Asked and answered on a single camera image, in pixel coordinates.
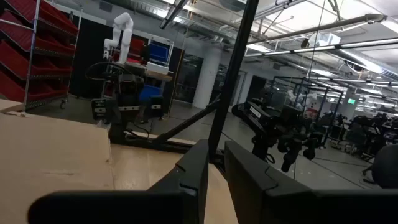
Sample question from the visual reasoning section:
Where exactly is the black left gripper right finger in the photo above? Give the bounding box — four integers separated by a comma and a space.
224, 140, 398, 224

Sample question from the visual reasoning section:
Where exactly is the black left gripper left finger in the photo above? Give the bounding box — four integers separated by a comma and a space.
27, 139, 210, 224

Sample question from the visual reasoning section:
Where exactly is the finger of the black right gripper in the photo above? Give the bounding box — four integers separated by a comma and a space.
139, 103, 152, 121
106, 105, 121, 122

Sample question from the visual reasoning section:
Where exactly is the brown cardboard box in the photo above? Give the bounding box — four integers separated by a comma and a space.
0, 98, 115, 224

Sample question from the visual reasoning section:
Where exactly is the blue storage bin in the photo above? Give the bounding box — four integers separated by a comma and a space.
139, 84, 162, 102
149, 42, 170, 65

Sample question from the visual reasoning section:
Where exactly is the wooden workbench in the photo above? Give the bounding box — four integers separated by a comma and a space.
123, 62, 174, 82

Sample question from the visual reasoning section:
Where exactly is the white box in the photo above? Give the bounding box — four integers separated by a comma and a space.
146, 61, 170, 75

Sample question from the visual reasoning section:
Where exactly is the white round pillar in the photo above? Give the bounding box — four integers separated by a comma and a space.
192, 46, 222, 110

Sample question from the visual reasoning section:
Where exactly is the red bin shelf rack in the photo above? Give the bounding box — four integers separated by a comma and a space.
0, 0, 80, 111

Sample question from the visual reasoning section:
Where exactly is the long white LED strip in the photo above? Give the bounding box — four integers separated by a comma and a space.
244, 37, 398, 58

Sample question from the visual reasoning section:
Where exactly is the grey ceiling duct pipe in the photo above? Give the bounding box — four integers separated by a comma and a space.
247, 12, 388, 46

